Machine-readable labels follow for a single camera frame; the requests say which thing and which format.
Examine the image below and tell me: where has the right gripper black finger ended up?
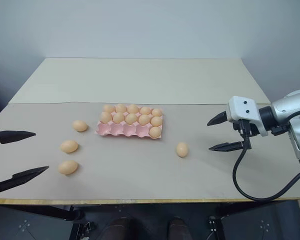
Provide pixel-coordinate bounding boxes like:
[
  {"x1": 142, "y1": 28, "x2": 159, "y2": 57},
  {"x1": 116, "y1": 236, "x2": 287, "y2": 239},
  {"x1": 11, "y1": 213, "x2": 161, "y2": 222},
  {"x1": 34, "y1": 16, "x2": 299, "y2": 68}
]
[
  {"x1": 206, "y1": 110, "x2": 230, "y2": 127},
  {"x1": 208, "y1": 140, "x2": 246, "y2": 152}
]

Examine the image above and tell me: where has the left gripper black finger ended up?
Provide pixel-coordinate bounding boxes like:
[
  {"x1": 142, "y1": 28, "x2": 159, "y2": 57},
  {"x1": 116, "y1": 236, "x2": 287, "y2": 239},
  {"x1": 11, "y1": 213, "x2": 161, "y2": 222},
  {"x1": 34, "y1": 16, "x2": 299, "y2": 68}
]
[
  {"x1": 0, "y1": 165, "x2": 50, "y2": 194},
  {"x1": 0, "y1": 130, "x2": 37, "y2": 145}
]

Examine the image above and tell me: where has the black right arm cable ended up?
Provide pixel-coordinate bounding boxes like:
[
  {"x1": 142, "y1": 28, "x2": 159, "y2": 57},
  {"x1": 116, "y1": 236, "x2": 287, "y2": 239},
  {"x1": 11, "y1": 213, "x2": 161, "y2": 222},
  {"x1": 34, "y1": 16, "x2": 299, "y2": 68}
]
[{"x1": 232, "y1": 147, "x2": 300, "y2": 202}]

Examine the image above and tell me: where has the black panel with screws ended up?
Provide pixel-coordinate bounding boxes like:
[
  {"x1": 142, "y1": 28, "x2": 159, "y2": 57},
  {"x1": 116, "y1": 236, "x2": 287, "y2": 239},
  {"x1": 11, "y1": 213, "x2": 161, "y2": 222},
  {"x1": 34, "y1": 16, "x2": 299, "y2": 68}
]
[
  {"x1": 0, "y1": 204, "x2": 76, "y2": 240},
  {"x1": 219, "y1": 199, "x2": 300, "y2": 240}
]

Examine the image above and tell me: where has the pink egg tray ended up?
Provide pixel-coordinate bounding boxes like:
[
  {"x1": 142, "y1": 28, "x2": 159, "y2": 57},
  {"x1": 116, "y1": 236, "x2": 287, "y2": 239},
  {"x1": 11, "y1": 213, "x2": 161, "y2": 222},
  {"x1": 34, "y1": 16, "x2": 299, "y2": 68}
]
[{"x1": 93, "y1": 109, "x2": 164, "y2": 141}]

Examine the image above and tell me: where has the dark brown rounded shape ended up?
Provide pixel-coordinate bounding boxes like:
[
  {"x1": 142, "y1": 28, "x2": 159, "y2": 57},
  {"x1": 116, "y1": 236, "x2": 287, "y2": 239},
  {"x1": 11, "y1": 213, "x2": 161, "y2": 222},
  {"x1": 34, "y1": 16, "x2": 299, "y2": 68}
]
[
  {"x1": 106, "y1": 216, "x2": 142, "y2": 240},
  {"x1": 167, "y1": 216, "x2": 192, "y2": 240}
]

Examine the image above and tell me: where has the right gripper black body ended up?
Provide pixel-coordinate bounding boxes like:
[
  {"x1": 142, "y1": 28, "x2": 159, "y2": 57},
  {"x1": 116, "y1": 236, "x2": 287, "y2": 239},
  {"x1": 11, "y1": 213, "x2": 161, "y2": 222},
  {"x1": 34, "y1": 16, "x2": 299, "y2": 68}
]
[{"x1": 232, "y1": 119, "x2": 254, "y2": 151}]

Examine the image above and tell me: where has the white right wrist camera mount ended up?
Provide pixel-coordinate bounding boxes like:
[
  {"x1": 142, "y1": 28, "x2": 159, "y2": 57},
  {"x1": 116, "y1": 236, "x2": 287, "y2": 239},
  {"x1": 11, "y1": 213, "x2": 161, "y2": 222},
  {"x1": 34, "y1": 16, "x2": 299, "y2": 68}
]
[{"x1": 227, "y1": 95, "x2": 269, "y2": 138}]

